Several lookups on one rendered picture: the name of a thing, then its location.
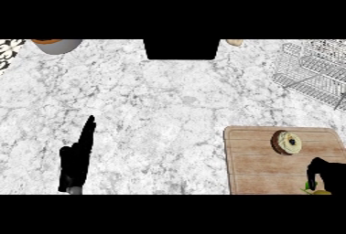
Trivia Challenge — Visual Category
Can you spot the pale disc with brown rim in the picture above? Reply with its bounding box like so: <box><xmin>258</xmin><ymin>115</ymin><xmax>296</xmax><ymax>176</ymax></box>
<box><xmin>271</xmin><ymin>130</ymin><xmax>304</xmax><ymax>156</ymax></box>

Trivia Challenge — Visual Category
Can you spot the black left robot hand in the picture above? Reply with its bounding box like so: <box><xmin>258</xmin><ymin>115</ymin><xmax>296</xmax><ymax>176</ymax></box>
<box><xmin>57</xmin><ymin>114</ymin><xmax>98</xmax><ymax>194</ymax></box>

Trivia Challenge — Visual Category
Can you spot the white wire tiered basket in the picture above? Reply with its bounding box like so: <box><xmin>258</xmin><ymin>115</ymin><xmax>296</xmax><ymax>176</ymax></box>
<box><xmin>272</xmin><ymin>39</ymin><xmax>346</xmax><ymax>112</ymax></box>

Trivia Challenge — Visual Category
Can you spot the grey pot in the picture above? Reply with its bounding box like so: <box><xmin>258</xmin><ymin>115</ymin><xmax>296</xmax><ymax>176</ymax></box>
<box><xmin>30</xmin><ymin>39</ymin><xmax>85</xmax><ymax>56</ymax></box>

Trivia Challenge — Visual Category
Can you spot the wooden cutting board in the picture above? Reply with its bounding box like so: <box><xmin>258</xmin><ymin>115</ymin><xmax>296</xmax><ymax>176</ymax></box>
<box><xmin>224</xmin><ymin>125</ymin><xmax>346</xmax><ymax>196</ymax></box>

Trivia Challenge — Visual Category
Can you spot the black and white patterned mat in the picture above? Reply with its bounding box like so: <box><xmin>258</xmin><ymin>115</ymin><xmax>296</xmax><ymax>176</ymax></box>
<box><xmin>0</xmin><ymin>39</ymin><xmax>27</xmax><ymax>76</ymax></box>

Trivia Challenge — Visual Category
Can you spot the tan rounded object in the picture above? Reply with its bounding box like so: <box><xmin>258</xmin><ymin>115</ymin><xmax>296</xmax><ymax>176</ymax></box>
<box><xmin>225</xmin><ymin>39</ymin><xmax>244</xmax><ymax>48</ymax></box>

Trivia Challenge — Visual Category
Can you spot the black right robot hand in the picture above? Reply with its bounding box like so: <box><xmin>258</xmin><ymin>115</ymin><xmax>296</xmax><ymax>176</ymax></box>
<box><xmin>306</xmin><ymin>156</ymin><xmax>346</xmax><ymax>194</ymax></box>

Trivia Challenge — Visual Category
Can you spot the black appliance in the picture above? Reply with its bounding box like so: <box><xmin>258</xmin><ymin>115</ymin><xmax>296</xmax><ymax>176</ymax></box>
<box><xmin>142</xmin><ymin>39</ymin><xmax>222</xmax><ymax>61</ymax></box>

